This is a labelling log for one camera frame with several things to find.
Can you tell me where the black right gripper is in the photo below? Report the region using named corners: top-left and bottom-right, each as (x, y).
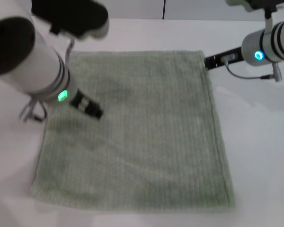
top-left (203, 46), bottom-right (245, 71)

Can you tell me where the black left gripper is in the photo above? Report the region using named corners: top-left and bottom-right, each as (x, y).
top-left (70, 88), bottom-right (104, 121)

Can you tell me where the light green ribbed towel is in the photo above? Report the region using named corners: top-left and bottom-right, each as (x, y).
top-left (29, 50), bottom-right (237, 209)

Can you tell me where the grey left camera cable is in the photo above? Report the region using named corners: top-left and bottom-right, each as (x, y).
top-left (65, 37), bottom-right (76, 70)

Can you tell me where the grey right wrist connector cable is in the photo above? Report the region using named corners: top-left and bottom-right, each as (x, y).
top-left (223, 54), bottom-right (283, 83)

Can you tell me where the left wrist connector cable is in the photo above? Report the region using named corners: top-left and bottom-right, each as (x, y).
top-left (18, 96), bottom-right (48, 123)

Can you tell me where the right wrist camera housing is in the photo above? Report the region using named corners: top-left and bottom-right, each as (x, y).
top-left (226, 0), bottom-right (284, 12)

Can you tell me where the black left wrist camera housing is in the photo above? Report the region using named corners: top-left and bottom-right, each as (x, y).
top-left (31, 0), bottom-right (109, 40)

